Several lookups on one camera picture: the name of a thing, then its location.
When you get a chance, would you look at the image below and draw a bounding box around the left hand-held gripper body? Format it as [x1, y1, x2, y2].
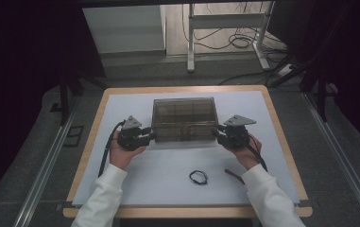
[116, 114, 144, 151]

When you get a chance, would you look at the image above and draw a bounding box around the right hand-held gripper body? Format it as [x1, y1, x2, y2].
[223, 114, 257, 149]

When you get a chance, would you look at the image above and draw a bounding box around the smoky transparent drawer box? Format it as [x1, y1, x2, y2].
[151, 96, 219, 144]

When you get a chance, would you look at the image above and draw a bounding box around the black cord bracelet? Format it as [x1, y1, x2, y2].
[189, 169, 209, 186]

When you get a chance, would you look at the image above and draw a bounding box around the person's left hand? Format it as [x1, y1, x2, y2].
[109, 131, 147, 171]

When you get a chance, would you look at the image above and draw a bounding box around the person's right hand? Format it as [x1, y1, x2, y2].
[231, 135, 263, 171]

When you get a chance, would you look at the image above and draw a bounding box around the white table mat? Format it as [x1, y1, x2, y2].
[72, 90, 300, 207]

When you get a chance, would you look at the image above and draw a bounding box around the black metal stand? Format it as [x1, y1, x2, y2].
[59, 74, 106, 127]
[268, 56, 330, 122]

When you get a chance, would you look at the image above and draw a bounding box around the white power strip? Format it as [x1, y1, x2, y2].
[276, 63, 295, 79]

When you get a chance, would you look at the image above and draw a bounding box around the white cabinet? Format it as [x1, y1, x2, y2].
[82, 4, 166, 55]

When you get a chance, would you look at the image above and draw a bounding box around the dark curtain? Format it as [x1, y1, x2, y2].
[268, 0, 360, 155]
[0, 0, 106, 209]

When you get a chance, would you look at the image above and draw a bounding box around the left hand-held gripper black cable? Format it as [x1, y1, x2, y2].
[97, 120, 127, 178]

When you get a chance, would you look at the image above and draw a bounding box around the hand-held gripper black cable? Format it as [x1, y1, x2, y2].
[97, 120, 127, 178]
[247, 135, 268, 173]

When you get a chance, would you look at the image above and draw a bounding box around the right hand-held gripper black cable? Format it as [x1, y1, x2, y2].
[247, 135, 268, 173]

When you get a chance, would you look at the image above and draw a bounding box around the long black floor cable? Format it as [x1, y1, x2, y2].
[217, 56, 292, 86]

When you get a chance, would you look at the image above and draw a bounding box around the black cable tangle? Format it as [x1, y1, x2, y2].
[181, 1, 287, 64]

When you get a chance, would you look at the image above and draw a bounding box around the aluminium floor rail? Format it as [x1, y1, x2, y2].
[303, 93, 360, 227]
[11, 103, 77, 227]

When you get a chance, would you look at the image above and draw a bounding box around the white metal desk frame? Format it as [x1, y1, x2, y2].
[186, 1, 271, 73]

